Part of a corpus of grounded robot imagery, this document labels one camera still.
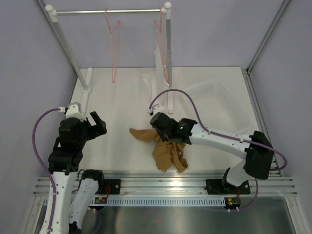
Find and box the white garment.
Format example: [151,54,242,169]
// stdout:
[141,42,169,101]

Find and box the aluminium rail with cable duct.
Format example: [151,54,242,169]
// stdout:
[33,170,298,208]

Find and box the left aluminium frame post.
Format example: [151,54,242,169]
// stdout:
[35,0,81,77]

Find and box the aluminium frame post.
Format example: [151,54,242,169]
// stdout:
[246,0,292,75]
[35,0,81,77]

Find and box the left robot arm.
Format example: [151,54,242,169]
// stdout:
[40,112,107,234]

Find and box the pink wire hanger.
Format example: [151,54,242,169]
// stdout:
[154,7,169,83]
[105,9,121,84]

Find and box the white plastic basket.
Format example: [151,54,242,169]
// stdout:
[184,80,253,134]

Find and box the brown tank top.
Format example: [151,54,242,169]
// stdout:
[129,128,188,173]

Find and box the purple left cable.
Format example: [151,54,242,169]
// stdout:
[32,108,66,232]

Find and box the white clothes rack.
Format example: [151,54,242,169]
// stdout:
[45,0,174,119]

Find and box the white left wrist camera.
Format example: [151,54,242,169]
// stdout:
[58,102,87,122]

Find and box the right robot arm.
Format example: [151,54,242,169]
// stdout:
[150,112,273,195]

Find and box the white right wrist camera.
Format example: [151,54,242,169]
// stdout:
[148,103,164,116]

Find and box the right aluminium frame post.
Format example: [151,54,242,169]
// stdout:
[246,0,292,75]

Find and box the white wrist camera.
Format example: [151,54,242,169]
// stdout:
[148,103,164,116]
[58,102,87,122]

